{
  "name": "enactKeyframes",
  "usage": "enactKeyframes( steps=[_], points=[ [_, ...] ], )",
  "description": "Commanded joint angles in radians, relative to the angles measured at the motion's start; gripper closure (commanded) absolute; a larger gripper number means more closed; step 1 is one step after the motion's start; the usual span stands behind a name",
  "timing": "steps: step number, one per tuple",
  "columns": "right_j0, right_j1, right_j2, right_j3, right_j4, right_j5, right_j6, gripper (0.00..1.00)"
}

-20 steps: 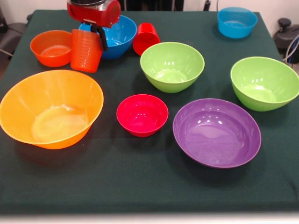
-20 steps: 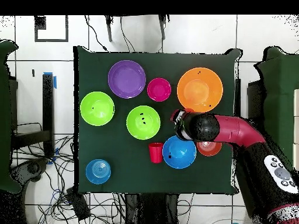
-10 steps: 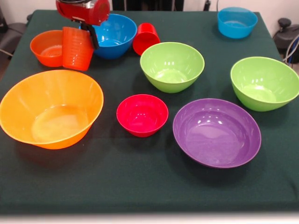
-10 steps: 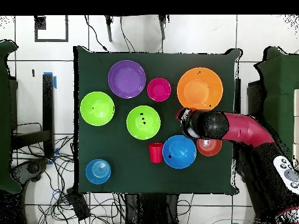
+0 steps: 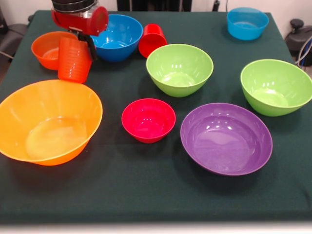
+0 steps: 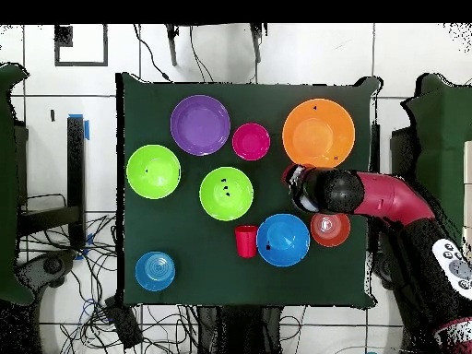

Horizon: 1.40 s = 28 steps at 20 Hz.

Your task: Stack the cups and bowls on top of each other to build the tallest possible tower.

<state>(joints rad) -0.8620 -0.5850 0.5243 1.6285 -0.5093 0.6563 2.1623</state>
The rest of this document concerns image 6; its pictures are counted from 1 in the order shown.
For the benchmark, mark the black metal beam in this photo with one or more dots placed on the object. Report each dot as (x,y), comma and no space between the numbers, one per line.
(375,147)

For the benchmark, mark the small pink-red bowl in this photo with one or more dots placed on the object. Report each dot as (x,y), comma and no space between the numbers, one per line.
(251,141)

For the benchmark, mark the small light blue bowl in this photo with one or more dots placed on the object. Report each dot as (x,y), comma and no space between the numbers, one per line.
(155,271)

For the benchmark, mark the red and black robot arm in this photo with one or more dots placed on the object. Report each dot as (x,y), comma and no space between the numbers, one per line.
(391,199)

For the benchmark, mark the large yellow-orange bowl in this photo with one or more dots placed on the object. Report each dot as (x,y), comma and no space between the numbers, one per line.
(318,129)

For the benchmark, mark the small orange bowl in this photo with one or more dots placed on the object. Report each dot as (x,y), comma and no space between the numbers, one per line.
(330,234)

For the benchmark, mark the dark green table cloth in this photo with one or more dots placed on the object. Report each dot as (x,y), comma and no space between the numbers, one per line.
(184,236)

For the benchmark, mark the black stand leg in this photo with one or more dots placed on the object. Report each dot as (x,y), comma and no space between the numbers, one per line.
(172,44)
(256,40)

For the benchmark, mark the black metal frame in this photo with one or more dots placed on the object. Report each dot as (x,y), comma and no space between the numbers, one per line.
(75,166)

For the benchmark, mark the green cloth side table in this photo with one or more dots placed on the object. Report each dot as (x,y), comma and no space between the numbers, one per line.
(442,121)
(9,184)

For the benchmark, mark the black square frame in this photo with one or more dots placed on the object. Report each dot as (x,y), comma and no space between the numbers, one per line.
(105,44)

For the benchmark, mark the black power strip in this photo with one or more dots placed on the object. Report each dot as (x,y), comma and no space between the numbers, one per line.
(123,324)

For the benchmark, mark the green bowl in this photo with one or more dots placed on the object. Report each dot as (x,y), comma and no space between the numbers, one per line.
(226,202)
(153,180)

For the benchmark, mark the red cup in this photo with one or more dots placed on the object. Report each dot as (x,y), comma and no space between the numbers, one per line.
(246,243)

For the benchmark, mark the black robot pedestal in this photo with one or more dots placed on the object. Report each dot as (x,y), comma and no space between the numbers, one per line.
(239,332)

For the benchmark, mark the purple bowl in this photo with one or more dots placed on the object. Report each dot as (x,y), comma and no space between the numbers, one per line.
(200,124)

